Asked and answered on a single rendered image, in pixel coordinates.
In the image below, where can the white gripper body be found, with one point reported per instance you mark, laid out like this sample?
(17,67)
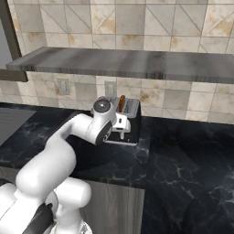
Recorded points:
(124,125)

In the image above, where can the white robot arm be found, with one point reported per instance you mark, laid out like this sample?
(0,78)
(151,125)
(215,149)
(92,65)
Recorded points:
(45,170)

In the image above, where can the black and silver toaster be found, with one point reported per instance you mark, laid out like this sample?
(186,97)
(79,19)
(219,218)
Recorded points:
(133,122)

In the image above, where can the brown bread slice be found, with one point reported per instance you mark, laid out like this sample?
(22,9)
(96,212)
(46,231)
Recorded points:
(121,103)

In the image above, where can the grey wooden cupboard front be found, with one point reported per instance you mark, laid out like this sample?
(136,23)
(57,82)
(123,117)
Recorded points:
(112,208)

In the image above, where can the grey sink basin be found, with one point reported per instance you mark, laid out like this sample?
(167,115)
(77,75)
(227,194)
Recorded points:
(13,123)

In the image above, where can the grey wall socket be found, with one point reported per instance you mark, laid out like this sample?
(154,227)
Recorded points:
(109,88)
(63,86)

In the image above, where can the grey wooden wall shelf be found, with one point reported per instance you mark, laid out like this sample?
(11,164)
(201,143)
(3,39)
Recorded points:
(128,62)

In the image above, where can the dark window frame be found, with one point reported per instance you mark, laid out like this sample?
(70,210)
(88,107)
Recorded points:
(10,42)

